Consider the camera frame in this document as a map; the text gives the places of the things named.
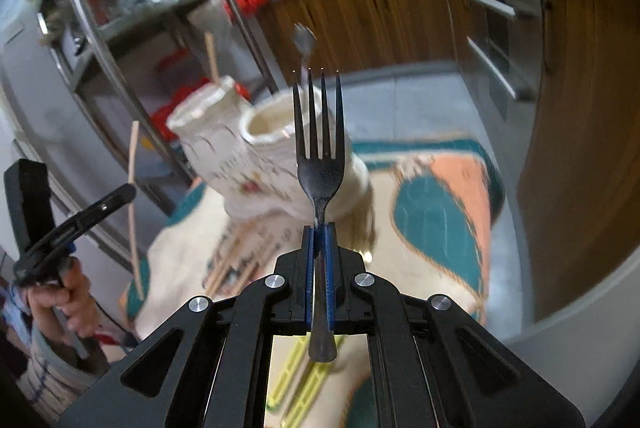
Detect person's left hand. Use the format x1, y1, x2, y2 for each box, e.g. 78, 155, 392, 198
29, 255, 102, 340

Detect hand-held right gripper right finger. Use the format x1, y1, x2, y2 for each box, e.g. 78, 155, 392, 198
322, 223, 586, 428

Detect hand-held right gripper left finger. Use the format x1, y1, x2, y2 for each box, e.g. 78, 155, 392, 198
57, 225, 316, 428

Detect wooden base cabinets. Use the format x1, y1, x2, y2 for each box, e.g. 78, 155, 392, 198
260, 0, 640, 325

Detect crumpled red plastic bag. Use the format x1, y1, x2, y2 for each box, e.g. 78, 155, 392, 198
149, 49, 251, 143

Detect built-in steel oven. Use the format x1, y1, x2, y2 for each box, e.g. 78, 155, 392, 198
457, 0, 548, 120

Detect white ceramic double utensil holder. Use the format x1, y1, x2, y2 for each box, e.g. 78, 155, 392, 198
166, 76, 372, 223

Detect metal shelf rack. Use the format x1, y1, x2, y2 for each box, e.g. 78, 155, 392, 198
36, 0, 282, 191

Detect yellow green-handled utensil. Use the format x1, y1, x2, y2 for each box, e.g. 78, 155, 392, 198
282, 363, 332, 428
267, 342, 313, 414

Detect printed table mat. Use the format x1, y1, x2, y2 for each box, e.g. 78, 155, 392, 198
119, 137, 507, 428

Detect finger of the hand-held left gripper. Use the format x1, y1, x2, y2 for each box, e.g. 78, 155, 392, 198
47, 184, 137, 254

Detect metal fork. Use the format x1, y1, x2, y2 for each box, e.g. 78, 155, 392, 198
292, 68, 346, 364

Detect flower-handled metal spoon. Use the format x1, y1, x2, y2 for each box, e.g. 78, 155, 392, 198
291, 22, 318, 76

